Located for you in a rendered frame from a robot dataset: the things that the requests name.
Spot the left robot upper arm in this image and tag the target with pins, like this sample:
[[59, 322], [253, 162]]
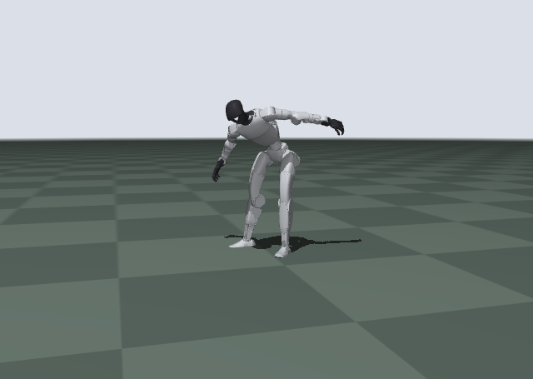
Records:
[[270, 114]]

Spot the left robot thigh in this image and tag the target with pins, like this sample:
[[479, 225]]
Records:
[[287, 173]]

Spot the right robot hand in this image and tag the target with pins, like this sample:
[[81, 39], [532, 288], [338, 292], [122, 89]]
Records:
[[216, 170]]

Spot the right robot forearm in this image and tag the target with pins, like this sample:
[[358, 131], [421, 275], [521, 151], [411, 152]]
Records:
[[225, 154]]

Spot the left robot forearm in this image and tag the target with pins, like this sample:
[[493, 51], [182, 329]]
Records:
[[311, 118]]

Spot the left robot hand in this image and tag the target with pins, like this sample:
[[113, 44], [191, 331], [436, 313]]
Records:
[[334, 124]]

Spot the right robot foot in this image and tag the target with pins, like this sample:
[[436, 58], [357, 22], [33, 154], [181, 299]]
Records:
[[242, 243]]

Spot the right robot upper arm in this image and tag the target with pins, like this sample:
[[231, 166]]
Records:
[[231, 137]]

